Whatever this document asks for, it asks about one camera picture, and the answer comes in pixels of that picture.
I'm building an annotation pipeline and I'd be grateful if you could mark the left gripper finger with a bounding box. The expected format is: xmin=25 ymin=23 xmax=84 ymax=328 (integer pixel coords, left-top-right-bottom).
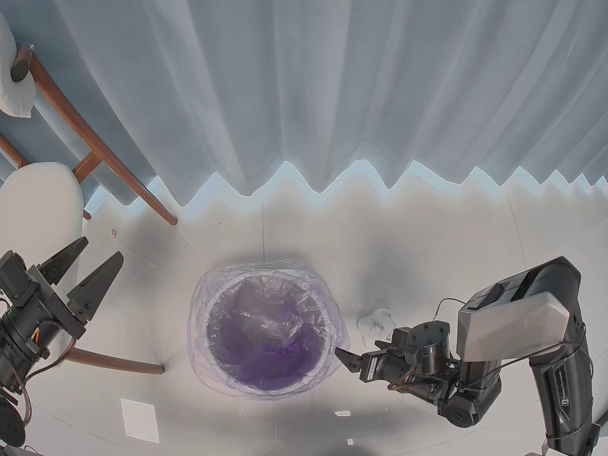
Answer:
xmin=66 ymin=251 xmax=125 ymax=325
xmin=35 ymin=236 xmax=90 ymax=287

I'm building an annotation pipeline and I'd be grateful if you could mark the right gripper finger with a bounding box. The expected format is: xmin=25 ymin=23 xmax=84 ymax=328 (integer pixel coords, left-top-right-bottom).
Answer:
xmin=334 ymin=347 xmax=364 ymax=375

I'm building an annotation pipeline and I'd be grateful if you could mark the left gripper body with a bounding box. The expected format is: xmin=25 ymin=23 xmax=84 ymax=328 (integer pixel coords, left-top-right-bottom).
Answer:
xmin=2 ymin=264 xmax=89 ymax=356

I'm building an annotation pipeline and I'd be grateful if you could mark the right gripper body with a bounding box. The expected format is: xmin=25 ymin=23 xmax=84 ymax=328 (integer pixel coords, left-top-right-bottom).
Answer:
xmin=359 ymin=349 xmax=412 ymax=384

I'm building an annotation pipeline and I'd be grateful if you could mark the purple plastic bag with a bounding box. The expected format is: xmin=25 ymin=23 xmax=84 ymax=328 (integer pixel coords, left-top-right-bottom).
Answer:
xmin=190 ymin=257 xmax=350 ymax=401

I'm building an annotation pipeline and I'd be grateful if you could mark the white trash bin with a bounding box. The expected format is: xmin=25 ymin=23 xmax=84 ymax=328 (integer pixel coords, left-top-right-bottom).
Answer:
xmin=204 ymin=273 xmax=335 ymax=394

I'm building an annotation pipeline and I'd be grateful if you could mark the crumpled clear plastic wrapper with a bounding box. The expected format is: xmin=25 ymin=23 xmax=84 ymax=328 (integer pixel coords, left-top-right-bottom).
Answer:
xmin=357 ymin=308 xmax=398 ymax=346

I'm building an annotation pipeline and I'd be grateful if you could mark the white cushioned wooden chair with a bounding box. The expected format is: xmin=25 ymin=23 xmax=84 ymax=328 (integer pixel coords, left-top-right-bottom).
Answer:
xmin=0 ymin=12 xmax=179 ymax=375

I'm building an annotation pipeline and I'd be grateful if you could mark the pale blue curtain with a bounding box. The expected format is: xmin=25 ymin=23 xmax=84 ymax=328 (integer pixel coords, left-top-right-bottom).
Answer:
xmin=0 ymin=0 xmax=608 ymax=208

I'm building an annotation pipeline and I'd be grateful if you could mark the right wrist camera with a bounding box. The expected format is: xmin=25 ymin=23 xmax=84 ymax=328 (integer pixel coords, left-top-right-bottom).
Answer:
xmin=375 ymin=327 xmax=410 ymax=357

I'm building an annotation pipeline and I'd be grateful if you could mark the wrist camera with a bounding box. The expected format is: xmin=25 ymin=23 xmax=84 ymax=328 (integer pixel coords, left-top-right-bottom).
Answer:
xmin=0 ymin=250 xmax=41 ymax=310
xmin=375 ymin=327 xmax=410 ymax=357

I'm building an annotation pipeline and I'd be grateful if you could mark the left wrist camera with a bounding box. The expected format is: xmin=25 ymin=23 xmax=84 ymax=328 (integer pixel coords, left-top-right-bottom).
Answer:
xmin=0 ymin=250 xmax=41 ymax=310

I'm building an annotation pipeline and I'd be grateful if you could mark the black cable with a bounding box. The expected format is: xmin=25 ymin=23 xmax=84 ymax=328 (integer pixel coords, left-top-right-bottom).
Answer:
xmin=434 ymin=298 xmax=594 ymax=367

